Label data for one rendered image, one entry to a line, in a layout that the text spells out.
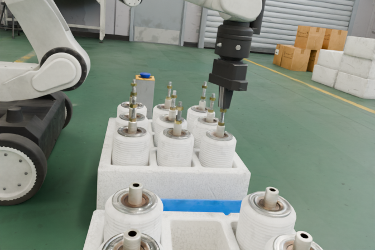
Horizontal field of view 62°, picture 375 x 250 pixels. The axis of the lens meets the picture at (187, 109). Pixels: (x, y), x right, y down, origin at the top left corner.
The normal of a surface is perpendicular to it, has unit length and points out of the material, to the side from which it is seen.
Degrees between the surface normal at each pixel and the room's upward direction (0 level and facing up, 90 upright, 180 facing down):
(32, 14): 113
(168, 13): 90
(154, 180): 90
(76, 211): 0
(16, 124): 0
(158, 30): 90
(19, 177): 90
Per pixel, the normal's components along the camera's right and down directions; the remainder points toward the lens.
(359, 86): -0.96, -0.03
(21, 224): 0.11, -0.95
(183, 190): 0.16, 0.30
